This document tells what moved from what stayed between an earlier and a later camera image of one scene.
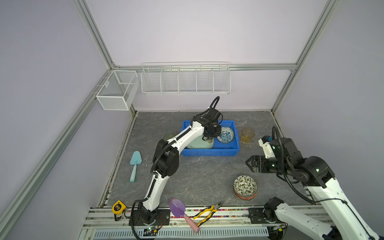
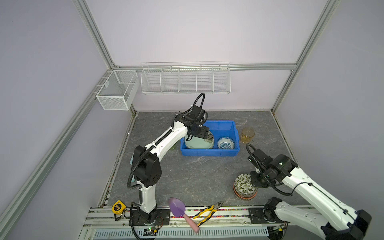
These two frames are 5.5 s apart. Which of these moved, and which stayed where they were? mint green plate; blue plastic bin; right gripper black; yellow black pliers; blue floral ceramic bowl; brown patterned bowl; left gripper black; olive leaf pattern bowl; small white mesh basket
Moved: left gripper black; right gripper black; blue floral ceramic bowl
Stayed: small white mesh basket; yellow black pliers; olive leaf pattern bowl; blue plastic bin; mint green plate; brown patterned bowl
